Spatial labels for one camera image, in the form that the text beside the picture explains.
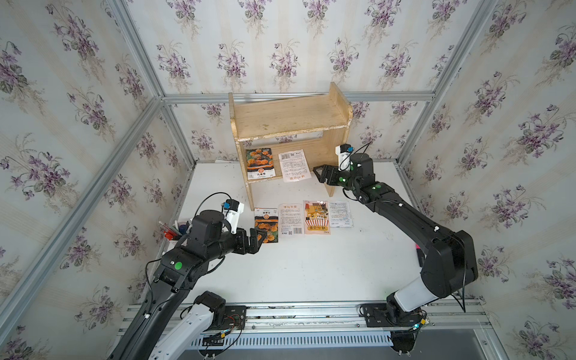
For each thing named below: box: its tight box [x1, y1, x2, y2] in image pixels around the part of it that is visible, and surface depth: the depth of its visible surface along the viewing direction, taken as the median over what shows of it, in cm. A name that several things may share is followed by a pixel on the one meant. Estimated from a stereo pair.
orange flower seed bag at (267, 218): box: [253, 207, 279, 244], surface depth 98 cm
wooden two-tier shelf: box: [228, 81, 353, 210], surface depth 82 cm
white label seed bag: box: [278, 148, 312, 183], surface depth 91 cm
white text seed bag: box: [330, 201, 354, 228], surface depth 100 cm
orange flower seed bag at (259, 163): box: [246, 147, 276, 180], surface depth 92 cm
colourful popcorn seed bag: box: [303, 200, 331, 235], surface depth 100 cm
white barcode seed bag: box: [278, 203, 303, 237], surface depth 100 cm
